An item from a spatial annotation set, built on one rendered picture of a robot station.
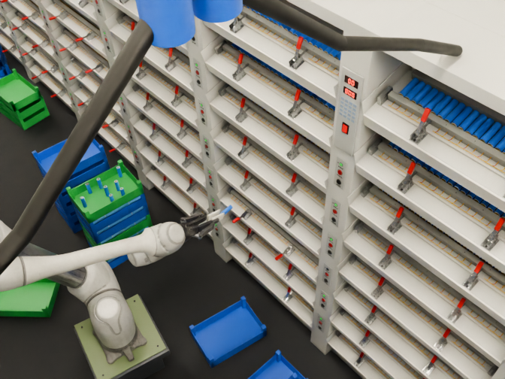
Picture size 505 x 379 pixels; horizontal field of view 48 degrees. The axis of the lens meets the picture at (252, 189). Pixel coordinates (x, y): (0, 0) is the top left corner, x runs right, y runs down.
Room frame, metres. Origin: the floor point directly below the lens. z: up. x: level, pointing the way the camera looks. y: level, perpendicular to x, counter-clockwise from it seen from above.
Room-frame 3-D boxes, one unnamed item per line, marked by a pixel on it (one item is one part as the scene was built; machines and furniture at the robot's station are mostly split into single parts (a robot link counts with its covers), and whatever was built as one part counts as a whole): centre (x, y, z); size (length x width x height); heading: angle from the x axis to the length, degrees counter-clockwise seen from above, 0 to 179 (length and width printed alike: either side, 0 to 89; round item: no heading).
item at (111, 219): (1.82, 0.71, 0.36); 0.30 x 0.20 x 0.08; 127
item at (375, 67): (1.24, -0.35, 0.85); 0.20 x 0.09 x 1.69; 130
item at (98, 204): (1.82, 0.71, 0.44); 0.30 x 0.20 x 0.08; 127
